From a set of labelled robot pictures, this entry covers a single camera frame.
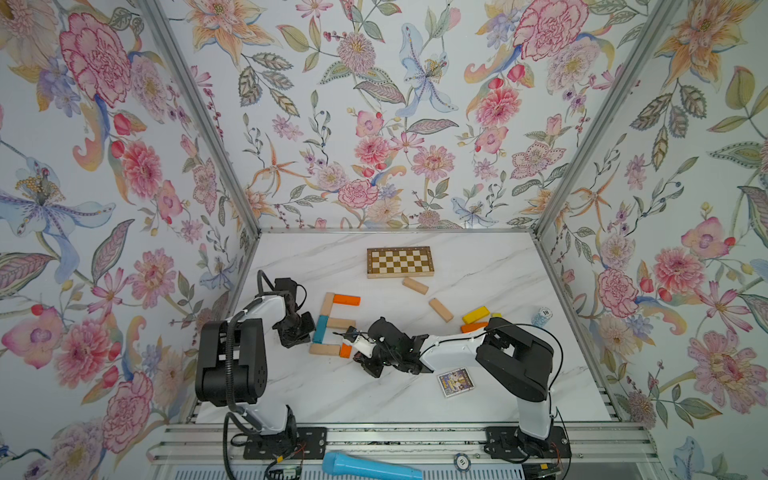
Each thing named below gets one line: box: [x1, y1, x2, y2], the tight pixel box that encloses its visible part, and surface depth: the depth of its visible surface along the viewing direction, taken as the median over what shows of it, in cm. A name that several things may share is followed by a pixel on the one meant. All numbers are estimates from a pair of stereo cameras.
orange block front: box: [339, 342, 353, 359], surface depth 91 cm
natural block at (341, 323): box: [328, 317, 356, 329], surface depth 97 cm
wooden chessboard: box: [366, 246, 435, 279], surface depth 109 cm
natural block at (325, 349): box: [309, 343, 341, 356], surface depth 91 cm
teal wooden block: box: [312, 315, 329, 344], surface depth 97 cm
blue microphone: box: [322, 452, 424, 480], surface depth 71 cm
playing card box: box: [437, 367, 475, 398], surface depth 84 cm
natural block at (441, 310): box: [428, 298, 454, 323], surface depth 100 cm
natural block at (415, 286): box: [402, 277, 429, 295], surface depth 106 cm
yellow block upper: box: [462, 306, 491, 324], surface depth 100 cm
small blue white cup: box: [534, 307, 553, 327], surface depth 93 cm
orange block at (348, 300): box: [333, 294, 362, 307], surface depth 103 cm
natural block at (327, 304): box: [319, 292, 335, 317], surface depth 102 cm
